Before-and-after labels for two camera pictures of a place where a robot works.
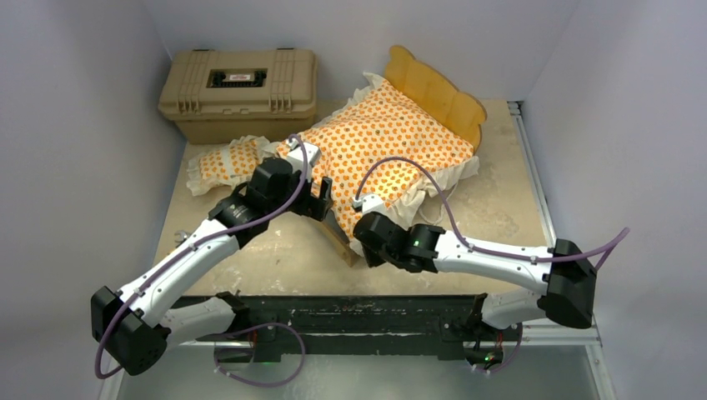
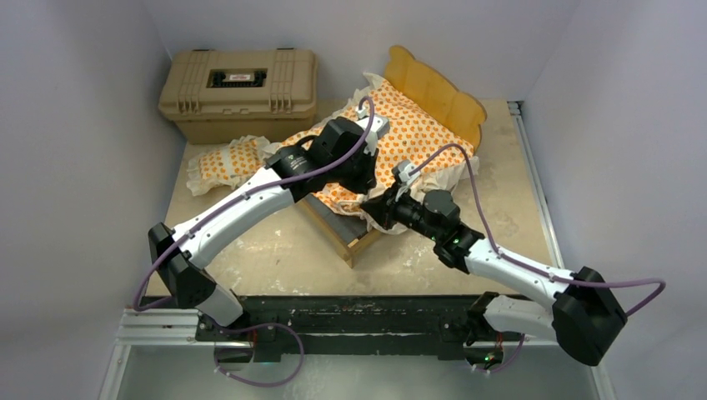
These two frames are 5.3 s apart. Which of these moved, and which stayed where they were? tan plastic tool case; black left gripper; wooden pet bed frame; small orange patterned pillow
Moved: black left gripper
Stayed: wooden pet bed frame; small orange patterned pillow; tan plastic tool case
